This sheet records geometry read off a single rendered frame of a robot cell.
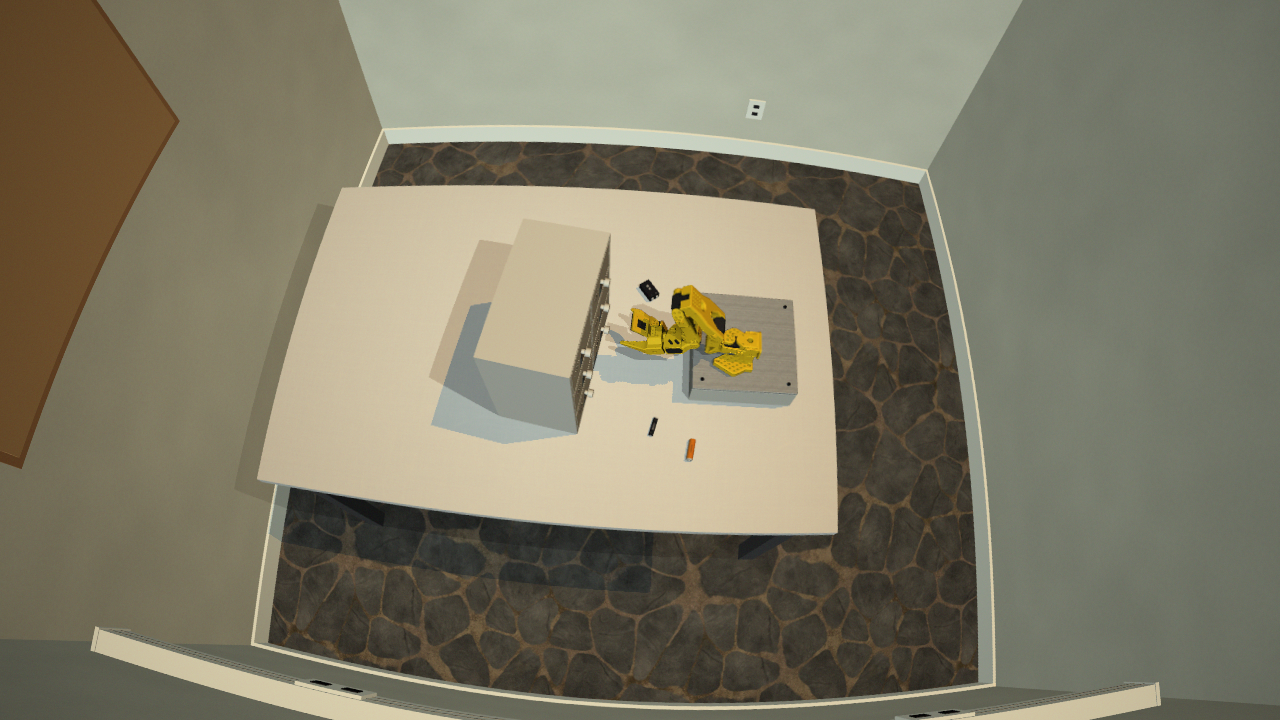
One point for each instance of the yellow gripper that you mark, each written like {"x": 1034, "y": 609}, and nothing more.
{"x": 655, "y": 330}

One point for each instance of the dark brown chest of drawers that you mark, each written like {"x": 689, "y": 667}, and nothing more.
{"x": 529, "y": 342}

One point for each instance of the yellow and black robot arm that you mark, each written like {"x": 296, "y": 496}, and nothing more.
{"x": 686, "y": 335}

